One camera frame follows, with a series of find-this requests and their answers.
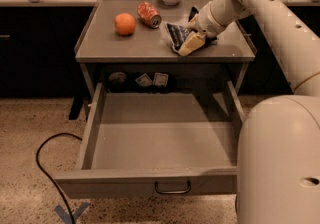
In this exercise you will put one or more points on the orange fruit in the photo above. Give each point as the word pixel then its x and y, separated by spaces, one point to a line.
pixel 125 24

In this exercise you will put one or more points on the blue tape cross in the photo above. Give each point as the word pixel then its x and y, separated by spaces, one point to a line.
pixel 71 217

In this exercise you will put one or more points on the blue chip bag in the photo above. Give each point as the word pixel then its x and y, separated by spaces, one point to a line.
pixel 176 34

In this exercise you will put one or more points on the orange soda can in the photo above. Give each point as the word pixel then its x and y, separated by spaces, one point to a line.
pixel 149 15

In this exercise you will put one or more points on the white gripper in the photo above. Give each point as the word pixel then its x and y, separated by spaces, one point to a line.
pixel 209 22

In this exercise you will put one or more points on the dark round object under table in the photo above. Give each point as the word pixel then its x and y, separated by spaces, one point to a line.
pixel 117 81

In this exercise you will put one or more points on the black drawer handle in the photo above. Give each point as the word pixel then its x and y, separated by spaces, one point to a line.
pixel 172 188

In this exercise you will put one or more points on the grey open top drawer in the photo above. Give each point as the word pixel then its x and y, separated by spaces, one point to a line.
pixel 132 140

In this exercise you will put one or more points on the white tag left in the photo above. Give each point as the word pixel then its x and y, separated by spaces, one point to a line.
pixel 144 81

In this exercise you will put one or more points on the white tag right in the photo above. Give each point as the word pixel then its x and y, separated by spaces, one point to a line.
pixel 160 79

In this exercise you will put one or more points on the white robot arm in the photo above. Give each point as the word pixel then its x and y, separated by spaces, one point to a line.
pixel 278 155

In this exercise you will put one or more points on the white tag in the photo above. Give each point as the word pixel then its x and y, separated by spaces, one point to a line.
pixel 160 79
pixel 144 81

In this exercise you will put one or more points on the grey metal cabinet table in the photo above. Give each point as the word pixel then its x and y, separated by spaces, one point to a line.
pixel 149 50

